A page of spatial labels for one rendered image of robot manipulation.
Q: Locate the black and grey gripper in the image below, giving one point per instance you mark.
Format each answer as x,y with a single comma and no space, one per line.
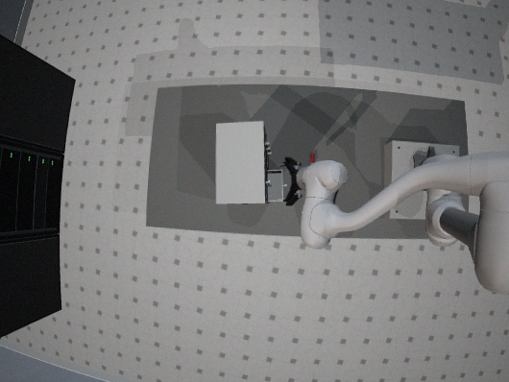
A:
292,195

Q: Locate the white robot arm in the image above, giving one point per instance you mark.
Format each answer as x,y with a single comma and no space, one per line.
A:
485,175

